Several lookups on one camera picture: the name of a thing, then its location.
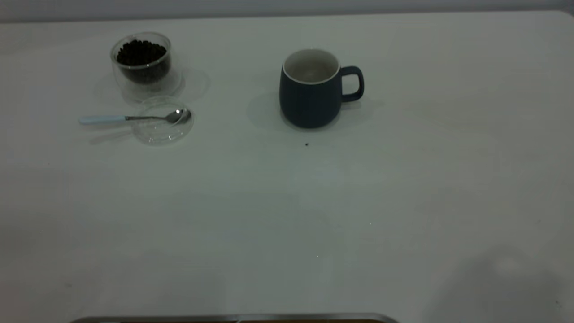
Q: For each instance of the silver metal frame bar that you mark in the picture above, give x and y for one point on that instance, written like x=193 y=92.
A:
x=224 y=318

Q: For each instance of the clear double-walled glass cup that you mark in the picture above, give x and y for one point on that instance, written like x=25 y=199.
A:
x=150 y=89

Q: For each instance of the pile of dark coffee beans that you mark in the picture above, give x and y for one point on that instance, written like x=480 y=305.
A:
x=141 y=56

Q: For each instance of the clear round glass lid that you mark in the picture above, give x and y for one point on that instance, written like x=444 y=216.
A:
x=157 y=133

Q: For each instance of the dark grey ceramic mug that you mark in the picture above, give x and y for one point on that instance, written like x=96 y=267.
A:
x=309 y=105

